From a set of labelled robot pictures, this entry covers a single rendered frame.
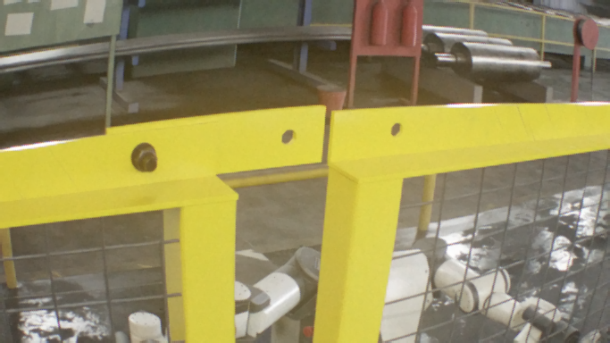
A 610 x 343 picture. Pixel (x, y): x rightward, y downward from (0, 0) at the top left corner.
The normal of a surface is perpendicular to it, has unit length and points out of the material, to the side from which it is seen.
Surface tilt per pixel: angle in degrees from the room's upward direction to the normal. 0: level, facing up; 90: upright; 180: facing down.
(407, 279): 63
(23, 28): 90
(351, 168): 0
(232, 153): 90
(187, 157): 90
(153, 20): 90
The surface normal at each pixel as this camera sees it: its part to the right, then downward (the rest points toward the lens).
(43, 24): 0.51, 0.32
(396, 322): 0.62, -0.17
